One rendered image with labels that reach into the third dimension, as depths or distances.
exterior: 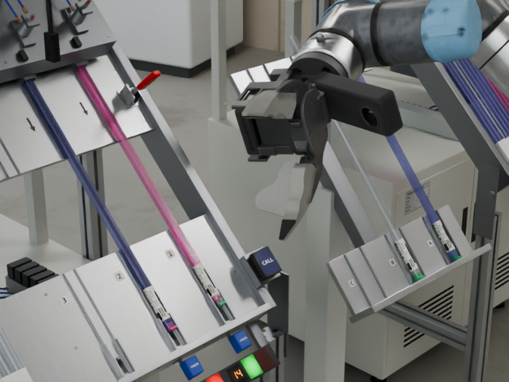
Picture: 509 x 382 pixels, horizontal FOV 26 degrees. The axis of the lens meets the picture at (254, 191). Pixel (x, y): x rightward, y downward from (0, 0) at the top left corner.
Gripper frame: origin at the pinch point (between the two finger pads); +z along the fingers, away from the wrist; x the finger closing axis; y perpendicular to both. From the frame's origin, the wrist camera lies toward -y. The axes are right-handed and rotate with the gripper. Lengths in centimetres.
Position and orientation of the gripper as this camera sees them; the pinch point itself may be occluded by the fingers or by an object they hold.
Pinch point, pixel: (270, 181)
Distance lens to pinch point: 108.8
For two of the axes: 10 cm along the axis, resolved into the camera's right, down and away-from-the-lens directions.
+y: -8.9, -0.2, 4.6
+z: -3.8, 5.8, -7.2
